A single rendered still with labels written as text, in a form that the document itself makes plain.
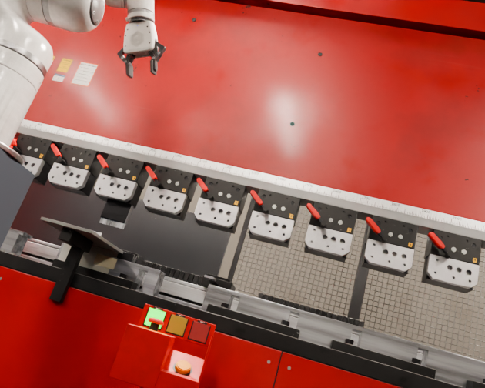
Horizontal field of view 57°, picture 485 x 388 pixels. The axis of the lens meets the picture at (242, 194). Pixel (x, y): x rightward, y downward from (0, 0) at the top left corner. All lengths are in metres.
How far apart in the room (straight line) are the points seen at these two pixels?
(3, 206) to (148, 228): 1.35
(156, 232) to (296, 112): 0.92
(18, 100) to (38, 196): 1.60
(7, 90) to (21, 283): 0.84
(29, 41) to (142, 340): 0.68
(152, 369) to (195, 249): 1.10
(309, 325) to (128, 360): 0.63
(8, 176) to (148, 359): 0.50
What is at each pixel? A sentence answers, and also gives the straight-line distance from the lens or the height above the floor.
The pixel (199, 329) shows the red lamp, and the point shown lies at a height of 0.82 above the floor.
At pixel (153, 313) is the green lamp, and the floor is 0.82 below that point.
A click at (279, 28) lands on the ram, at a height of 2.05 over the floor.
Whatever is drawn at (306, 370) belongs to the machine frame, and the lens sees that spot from 1.38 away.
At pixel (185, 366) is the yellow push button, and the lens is 1.17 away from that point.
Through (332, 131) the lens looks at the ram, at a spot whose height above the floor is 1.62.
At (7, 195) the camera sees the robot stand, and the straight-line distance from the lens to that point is 0.94.
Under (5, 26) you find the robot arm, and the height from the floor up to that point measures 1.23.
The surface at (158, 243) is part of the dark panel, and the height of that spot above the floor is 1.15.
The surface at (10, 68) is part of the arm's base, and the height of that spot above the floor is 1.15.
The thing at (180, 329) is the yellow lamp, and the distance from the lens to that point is 1.26.
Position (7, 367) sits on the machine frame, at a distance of 1.63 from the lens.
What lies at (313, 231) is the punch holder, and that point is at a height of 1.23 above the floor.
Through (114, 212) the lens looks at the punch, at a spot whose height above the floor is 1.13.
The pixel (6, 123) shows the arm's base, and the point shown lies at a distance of 0.95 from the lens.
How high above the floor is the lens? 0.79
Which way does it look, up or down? 19 degrees up
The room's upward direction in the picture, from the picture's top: 17 degrees clockwise
